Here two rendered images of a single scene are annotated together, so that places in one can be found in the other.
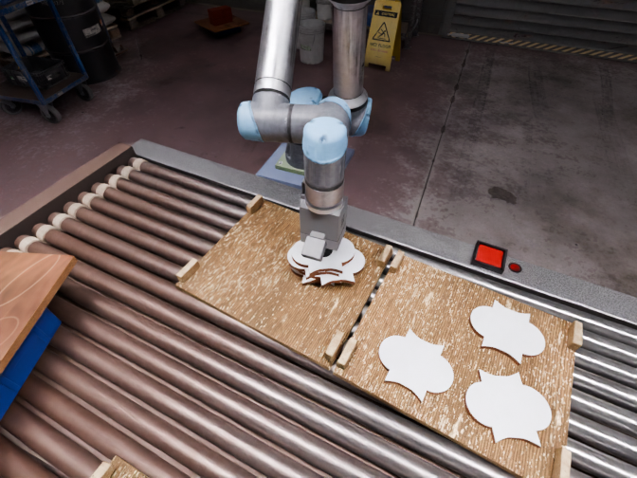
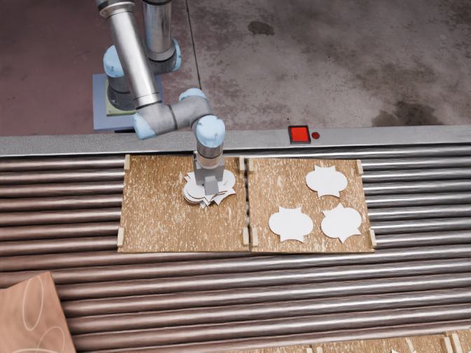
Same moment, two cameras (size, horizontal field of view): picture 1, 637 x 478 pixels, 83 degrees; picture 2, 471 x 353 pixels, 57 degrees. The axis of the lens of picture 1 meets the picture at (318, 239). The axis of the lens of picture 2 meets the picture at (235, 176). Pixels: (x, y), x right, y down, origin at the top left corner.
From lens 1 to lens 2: 0.73 m
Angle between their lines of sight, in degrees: 27
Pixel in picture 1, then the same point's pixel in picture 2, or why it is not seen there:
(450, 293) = (289, 171)
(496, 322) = (319, 179)
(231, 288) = (158, 234)
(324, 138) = (216, 134)
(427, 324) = (286, 198)
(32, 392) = not seen: outside the picture
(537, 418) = (355, 221)
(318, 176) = (213, 153)
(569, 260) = (328, 73)
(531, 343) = (340, 183)
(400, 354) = (281, 223)
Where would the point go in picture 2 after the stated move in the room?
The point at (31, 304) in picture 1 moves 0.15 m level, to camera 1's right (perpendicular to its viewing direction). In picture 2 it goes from (56, 314) to (110, 286)
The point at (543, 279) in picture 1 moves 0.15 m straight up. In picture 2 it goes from (332, 136) to (345, 113)
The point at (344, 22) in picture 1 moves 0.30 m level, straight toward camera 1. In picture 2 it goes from (158, 12) to (202, 85)
